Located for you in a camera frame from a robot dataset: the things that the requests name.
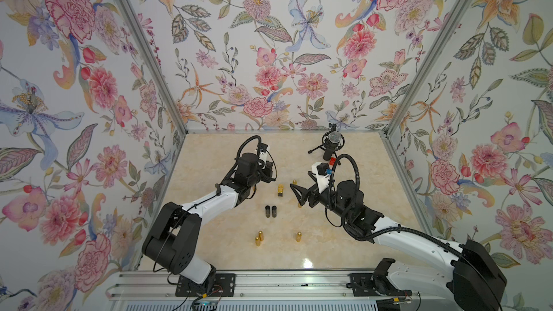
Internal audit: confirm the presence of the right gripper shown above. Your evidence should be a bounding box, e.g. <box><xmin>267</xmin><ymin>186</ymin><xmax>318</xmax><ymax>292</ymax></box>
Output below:
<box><xmin>293</xmin><ymin>170</ymin><xmax>352</xmax><ymax>223</ymax></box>

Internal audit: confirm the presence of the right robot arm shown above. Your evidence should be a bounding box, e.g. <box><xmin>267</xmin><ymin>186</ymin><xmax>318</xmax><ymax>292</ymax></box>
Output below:
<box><xmin>290</xmin><ymin>154</ymin><xmax>507</xmax><ymax>310</ymax></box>

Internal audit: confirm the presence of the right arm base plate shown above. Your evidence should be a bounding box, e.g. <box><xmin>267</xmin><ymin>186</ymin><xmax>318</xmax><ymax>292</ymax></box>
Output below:
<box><xmin>346</xmin><ymin>273</ymin><xmax>413</xmax><ymax>297</ymax></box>

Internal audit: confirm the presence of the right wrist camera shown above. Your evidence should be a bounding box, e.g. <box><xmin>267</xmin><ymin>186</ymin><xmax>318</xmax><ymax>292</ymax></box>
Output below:
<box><xmin>311</xmin><ymin>162</ymin><xmax>332</xmax><ymax>194</ymax></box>

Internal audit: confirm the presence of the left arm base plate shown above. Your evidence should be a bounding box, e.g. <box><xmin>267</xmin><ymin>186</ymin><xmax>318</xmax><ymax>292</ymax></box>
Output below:
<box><xmin>175</xmin><ymin>273</ymin><xmax>237</xmax><ymax>297</ymax></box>

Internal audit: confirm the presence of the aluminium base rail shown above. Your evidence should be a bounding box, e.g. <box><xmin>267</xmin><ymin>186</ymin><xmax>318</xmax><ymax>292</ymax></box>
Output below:
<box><xmin>107</xmin><ymin>270</ymin><xmax>458</xmax><ymax>310</ymax></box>

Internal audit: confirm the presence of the black microphone on tripod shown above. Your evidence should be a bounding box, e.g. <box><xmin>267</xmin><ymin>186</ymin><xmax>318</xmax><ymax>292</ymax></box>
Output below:
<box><xmin>308</xmin><ymin>124</ymin><xmax>345</xmax><ymax>161</ymax></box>

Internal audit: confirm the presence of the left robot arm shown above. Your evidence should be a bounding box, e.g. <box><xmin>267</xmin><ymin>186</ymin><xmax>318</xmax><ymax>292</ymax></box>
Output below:
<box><xmin>142</xmin><ymin>135</ymin><xmax>277</xmax><ymax>291</ymax></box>

